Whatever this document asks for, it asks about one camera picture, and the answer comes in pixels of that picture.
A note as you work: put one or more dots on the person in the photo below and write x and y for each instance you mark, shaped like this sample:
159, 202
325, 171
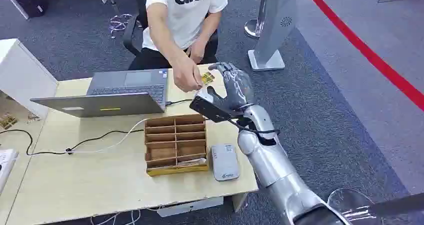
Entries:
187, 14

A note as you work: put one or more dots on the black bar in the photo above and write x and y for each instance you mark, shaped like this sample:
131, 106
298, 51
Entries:
397, 204

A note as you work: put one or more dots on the small yellow cards pile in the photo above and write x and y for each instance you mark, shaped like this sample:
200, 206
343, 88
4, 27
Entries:
8, 121

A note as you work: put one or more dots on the grey standing kiosk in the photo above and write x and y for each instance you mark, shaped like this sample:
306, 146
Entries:
275, 24

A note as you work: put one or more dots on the cards in wooden box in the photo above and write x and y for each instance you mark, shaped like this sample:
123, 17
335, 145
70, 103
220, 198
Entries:
193, 162

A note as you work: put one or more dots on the grey laptop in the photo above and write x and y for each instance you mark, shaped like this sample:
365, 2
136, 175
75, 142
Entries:
126, 92

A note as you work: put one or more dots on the black box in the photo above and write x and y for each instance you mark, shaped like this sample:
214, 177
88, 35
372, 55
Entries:
30, 0

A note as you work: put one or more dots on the yellow patterned card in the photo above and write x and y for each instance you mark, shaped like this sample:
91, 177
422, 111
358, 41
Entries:
208, 78

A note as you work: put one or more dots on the white cabinet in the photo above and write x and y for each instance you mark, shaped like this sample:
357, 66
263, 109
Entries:
23, 74

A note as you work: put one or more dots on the clear plastic dome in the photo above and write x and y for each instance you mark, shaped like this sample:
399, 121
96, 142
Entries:
348, 202

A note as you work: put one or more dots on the white box under desk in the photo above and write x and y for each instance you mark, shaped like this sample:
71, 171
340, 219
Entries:
190, 206

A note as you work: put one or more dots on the black office chair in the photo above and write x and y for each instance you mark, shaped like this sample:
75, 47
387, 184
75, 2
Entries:
134, 28

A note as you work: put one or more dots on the chrome stanchion post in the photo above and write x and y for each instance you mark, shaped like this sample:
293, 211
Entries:
255, 24

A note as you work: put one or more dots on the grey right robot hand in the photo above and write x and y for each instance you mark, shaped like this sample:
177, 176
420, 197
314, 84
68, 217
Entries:
238, 86

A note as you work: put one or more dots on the person's right hand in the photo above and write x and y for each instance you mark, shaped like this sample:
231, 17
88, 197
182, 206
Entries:
186, 75

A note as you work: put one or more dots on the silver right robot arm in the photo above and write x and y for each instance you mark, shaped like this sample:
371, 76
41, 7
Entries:
275, 170

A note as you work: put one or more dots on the grey card reader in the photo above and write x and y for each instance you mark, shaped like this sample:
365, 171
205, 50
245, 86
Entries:
225, 162

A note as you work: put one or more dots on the red floor tape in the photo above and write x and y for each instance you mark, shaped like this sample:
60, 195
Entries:
367, 51

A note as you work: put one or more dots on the wooden card box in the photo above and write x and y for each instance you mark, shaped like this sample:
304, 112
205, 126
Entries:
175, 144

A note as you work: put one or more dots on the person's left hand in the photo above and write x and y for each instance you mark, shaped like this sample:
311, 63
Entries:
197, 51

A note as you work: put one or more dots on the white power strip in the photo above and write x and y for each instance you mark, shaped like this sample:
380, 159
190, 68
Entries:
6, 165

